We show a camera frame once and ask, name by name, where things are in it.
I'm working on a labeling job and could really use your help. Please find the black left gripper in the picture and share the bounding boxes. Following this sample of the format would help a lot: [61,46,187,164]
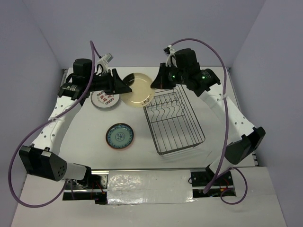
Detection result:
[86,69,132,96]

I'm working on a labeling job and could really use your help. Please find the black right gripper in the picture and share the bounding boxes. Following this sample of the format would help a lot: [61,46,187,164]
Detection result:
[151,62,187,89]

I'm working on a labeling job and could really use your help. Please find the beige plate with black patch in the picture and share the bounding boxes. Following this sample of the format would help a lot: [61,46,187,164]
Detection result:
[120,73,155,107]

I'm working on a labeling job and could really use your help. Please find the white plate red characters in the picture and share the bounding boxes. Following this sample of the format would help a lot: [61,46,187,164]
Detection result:
[90,90,120,111]

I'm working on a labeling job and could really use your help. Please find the grey wire dish rack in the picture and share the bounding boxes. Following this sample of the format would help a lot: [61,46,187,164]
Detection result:
[143,85,205,156]

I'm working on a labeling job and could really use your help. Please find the blue green patterned plate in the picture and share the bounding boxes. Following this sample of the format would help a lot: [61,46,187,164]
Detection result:
[106,123,134,150]

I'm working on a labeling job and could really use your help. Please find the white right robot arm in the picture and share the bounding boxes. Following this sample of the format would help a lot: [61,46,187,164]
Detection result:
[151,45,266,187]

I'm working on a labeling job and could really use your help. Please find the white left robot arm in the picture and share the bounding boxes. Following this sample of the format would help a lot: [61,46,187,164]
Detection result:
[18,53,132,189]

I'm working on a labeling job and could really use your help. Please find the silver tape sheet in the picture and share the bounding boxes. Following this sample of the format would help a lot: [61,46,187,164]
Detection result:
[107,170,194,205]

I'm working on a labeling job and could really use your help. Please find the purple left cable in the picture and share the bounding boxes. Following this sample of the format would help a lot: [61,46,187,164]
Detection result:
[8,40,100,208]

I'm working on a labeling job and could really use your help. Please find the metal rail with mounts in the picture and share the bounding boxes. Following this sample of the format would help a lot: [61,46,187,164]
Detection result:
[63,169,236,205]

